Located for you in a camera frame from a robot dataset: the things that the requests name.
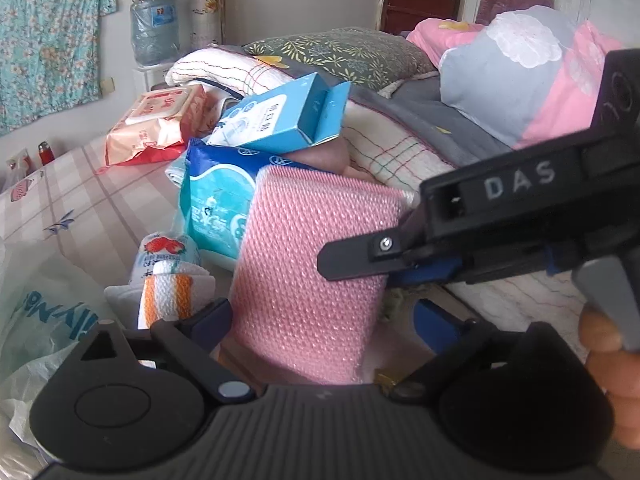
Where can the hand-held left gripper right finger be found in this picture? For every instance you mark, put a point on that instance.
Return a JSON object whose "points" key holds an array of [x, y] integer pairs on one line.
{"points": [[434, 321]]}

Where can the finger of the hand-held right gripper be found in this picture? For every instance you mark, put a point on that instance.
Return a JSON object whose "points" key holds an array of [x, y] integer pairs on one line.
{"points": [[350, 257], [425, 271]]}

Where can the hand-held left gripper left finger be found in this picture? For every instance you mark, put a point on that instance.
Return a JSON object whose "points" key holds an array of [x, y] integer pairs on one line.
{"points": [[216, 316]]}

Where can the pink mesh sponge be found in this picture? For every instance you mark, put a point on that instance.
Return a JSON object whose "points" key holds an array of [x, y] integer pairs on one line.
{"points": [[300, 270]]}

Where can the orange white striped towel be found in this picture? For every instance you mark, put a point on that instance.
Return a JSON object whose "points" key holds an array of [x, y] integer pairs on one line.
{"points": [[165, 295]]}

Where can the strawberry print tissue pack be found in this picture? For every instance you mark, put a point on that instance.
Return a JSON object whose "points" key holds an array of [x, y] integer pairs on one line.
{"points": [[165, 250]]}

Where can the blue white tissue packet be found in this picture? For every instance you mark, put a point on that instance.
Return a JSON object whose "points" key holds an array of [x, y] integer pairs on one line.
{"points": [[215, 200]]}

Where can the blue paper carton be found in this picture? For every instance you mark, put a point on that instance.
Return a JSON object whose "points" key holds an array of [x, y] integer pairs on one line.
{"points": [[280, 120]]}

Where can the person's right hand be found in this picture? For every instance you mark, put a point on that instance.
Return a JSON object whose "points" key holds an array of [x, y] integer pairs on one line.
{"points": [[607, 360]]}

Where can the pink grey patchwork quilt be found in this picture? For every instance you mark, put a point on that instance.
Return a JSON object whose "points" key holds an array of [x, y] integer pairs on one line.
{"points": [[500, 85]]}

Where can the white plastic bag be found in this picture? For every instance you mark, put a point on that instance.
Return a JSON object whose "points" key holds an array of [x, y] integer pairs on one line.
{"points": [[35, 310]]}

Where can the pink wet wipes pack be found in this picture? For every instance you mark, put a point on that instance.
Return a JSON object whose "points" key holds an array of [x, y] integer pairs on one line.
{"points": [[150, 130]]}

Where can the green leaf print pillow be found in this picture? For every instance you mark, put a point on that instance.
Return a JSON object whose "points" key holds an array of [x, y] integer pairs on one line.
{"points": [[340, 52]]}

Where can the white striped folded blanket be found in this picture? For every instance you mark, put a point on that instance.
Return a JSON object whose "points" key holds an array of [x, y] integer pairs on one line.
{"points": [[225, 67]]}

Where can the floral paper roll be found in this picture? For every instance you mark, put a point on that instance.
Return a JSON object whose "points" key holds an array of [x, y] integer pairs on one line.
{"points": [[205, 15]]}

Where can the blue water jug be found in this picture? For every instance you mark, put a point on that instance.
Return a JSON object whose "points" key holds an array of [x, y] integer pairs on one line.
{"points": [[155, 30]]}

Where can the wall socket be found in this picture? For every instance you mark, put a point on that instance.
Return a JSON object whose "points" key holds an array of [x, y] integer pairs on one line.
{"points": [[107, 86]]}

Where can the teal floral wall cloth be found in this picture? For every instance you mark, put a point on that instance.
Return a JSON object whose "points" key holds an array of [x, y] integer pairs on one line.
{"points": [[45, 35]]}

